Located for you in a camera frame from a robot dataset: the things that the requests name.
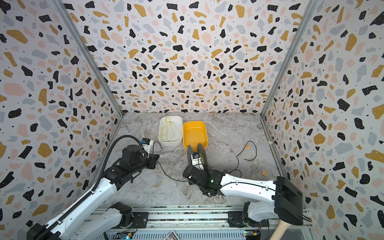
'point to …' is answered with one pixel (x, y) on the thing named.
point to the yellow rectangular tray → (194, 133)
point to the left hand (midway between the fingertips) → (159, 153)
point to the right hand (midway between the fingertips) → (189, 168)
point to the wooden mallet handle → (281, 230)
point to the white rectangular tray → (176, 140)
